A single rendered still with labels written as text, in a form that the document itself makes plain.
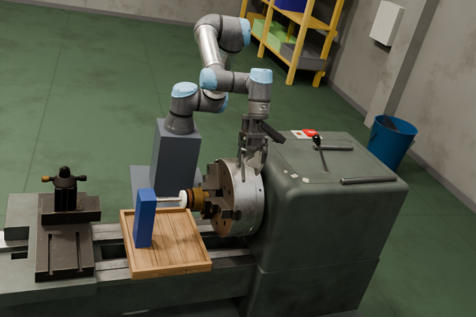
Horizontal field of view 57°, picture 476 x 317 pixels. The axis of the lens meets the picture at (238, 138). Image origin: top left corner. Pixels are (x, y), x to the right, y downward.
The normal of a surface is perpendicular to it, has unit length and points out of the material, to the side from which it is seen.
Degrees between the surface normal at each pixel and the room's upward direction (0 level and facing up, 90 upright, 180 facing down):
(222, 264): 0
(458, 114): 90
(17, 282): 0
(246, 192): 47
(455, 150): 90
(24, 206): 0
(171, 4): 90
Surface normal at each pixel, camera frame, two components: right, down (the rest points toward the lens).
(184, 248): 0.20, -0.88
